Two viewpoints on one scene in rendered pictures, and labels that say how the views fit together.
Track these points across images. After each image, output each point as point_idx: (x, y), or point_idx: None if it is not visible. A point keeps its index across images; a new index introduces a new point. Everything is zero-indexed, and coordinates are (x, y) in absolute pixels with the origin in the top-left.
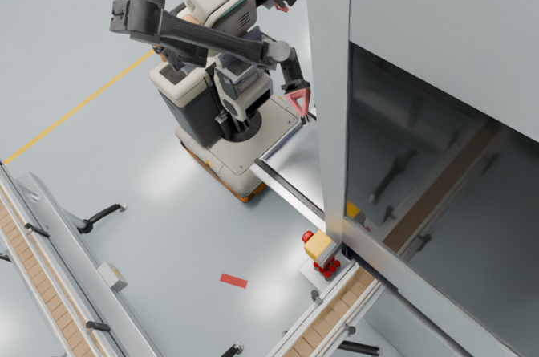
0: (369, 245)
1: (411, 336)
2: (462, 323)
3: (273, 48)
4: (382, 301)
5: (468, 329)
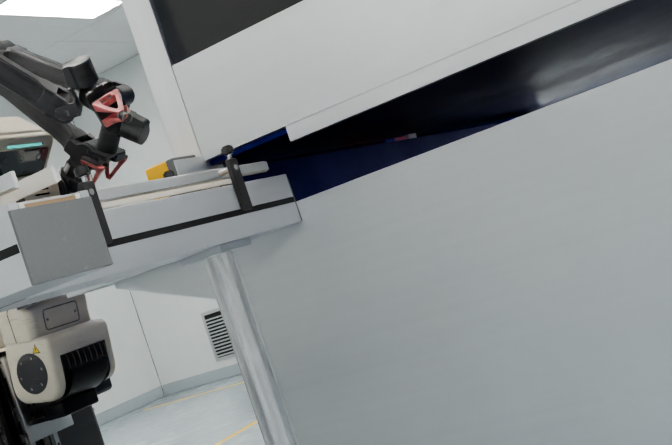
0: (212, 71)
1: (416, 328)
2: (323, 22)
3: (68, 63)
4: (326, 271)
5: (331, 22)
